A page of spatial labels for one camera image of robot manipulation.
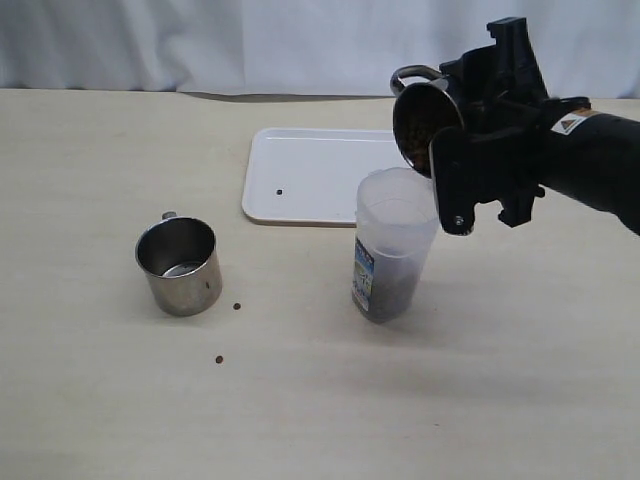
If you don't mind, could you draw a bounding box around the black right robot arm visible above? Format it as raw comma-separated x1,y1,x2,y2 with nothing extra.
430,17,639,236

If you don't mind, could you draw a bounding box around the white plastic tray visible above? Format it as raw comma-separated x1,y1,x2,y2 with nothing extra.
241,128,407,227

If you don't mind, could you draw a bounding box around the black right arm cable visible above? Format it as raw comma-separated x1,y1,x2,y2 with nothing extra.
549,95,594,112

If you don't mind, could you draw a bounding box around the translucent plastic container with label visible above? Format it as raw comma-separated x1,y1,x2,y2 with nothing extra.
351,167,439,323

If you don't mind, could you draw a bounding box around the white curtain backdrop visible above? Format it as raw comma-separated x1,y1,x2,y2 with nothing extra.
1,1,639,98

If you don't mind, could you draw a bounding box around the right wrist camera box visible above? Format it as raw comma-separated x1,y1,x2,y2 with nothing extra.
429,127,478,236

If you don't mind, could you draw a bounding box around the steel mug with pellets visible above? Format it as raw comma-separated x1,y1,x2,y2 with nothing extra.
390,65,464,178

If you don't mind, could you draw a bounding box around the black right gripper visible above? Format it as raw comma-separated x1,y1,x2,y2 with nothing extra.
440,17,549,228

